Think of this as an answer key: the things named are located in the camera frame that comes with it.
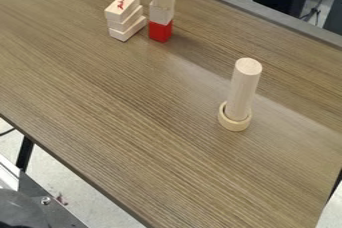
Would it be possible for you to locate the flat wooden block red mark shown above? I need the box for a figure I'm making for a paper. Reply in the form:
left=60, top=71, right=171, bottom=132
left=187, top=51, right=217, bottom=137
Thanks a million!
left=102, top=0, right=142, bottom=23

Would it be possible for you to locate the wooden ring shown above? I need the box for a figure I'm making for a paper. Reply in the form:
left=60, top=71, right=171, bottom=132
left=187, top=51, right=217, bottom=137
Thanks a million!
left=216, top=101, right=254, bottom=132

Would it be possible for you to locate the black table leg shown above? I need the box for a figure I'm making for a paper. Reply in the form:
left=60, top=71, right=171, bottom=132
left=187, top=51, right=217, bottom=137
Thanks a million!
left=14, top=134, right=37, bottom=174

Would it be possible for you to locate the red wooden cube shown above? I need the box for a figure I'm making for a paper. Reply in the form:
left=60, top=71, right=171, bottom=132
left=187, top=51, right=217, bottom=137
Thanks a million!
left=146, top=19, right=176, bottom=44

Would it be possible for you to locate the wooden cylinder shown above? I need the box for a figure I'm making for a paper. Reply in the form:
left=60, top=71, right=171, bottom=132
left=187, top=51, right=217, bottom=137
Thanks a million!
left=223, top=57, right=265, bottom=122

